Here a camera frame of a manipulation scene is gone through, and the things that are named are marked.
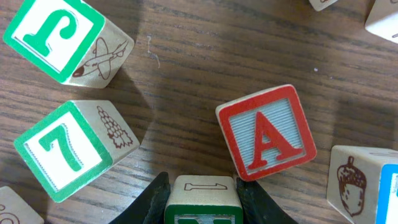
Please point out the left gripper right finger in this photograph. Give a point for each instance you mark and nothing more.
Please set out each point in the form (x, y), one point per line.
(258, 206)

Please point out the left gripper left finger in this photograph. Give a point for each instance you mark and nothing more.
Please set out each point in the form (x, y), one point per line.
(149, 206)

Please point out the green N block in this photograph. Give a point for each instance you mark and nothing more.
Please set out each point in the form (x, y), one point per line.
(204, 199)

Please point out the red A block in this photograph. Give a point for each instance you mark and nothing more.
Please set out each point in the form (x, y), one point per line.
(266, 132)

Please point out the green 7 block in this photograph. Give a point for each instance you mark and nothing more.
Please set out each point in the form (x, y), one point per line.
(75, 144)

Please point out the blue T block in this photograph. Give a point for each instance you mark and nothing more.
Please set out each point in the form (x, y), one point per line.
(362, 184)

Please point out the green J block left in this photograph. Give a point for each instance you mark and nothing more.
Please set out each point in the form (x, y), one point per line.
(70, 41)

